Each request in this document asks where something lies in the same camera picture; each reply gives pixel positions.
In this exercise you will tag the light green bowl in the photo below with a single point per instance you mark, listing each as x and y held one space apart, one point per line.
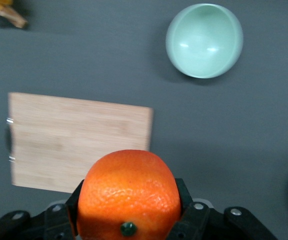
204 42

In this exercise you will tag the wooden peg drying rack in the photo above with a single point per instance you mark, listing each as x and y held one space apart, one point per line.
15 18

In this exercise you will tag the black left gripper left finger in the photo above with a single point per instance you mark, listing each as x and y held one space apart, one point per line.
59 222

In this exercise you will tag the wooden cutting board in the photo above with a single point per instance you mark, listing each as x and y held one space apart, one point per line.
79 135

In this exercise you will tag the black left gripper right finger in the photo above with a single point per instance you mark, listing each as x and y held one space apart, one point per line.
199 222

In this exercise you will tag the orange fruit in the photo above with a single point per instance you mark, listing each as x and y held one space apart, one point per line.
129 190

